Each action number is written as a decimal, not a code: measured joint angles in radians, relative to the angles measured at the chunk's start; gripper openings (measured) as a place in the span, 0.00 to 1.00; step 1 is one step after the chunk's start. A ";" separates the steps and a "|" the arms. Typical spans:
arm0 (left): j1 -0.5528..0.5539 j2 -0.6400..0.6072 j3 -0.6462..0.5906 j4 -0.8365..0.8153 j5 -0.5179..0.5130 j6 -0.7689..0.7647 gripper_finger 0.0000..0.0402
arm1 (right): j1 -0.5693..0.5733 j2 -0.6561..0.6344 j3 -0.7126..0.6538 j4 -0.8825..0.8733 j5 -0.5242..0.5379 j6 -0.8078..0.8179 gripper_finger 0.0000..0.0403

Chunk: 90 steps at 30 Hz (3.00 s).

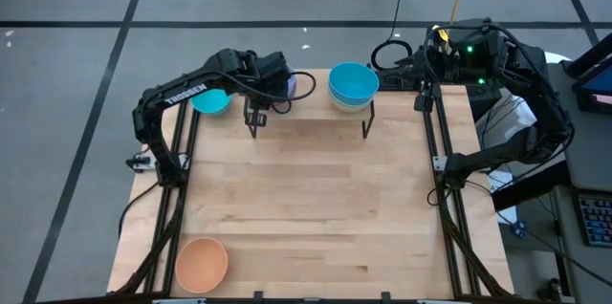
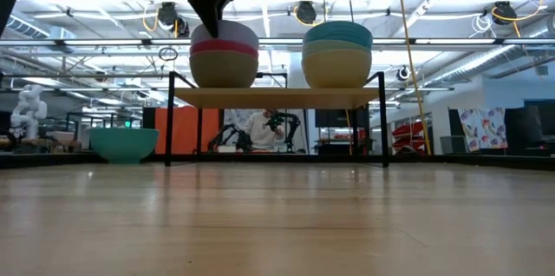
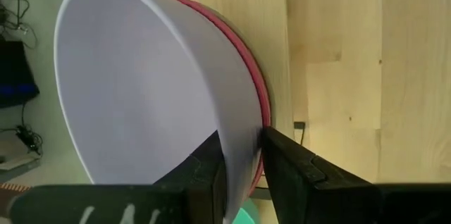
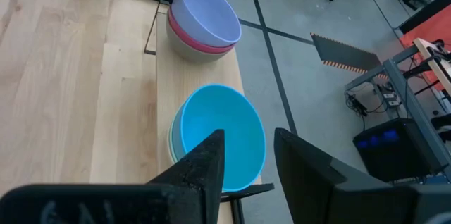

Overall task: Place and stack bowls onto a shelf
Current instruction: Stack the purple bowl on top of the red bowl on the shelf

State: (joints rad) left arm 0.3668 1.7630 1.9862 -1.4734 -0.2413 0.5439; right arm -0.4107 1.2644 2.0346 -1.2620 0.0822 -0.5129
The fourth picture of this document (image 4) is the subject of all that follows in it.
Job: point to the lavender plastic bowl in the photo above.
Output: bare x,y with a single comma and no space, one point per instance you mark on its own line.
211,16

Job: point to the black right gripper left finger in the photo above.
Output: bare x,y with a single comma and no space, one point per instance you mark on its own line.
201,181

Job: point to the wooden desk top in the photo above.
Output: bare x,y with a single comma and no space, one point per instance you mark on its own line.
431,62

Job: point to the grey metal desk frame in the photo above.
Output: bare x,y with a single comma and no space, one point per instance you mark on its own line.
408,97

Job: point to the pink plastic bowl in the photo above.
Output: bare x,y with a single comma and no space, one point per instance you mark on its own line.
190,39

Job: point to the black orange-edged floor mat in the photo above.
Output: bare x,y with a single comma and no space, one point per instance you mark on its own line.
345,55

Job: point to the blue plastic bowl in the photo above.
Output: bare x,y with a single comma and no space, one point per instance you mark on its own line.
218,118

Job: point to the white plastic bowl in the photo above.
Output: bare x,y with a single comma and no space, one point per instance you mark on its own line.
171,143

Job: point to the black computer with blue lights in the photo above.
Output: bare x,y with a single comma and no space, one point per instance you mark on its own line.
394,150

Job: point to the orange floor mat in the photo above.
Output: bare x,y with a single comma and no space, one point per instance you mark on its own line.
428,26

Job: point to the beige plastic bowl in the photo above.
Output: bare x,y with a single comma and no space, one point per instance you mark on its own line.
190,52

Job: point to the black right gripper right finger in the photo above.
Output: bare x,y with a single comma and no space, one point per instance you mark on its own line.
310,188

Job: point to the grey power strip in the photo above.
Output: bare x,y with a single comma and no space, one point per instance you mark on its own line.
389,97

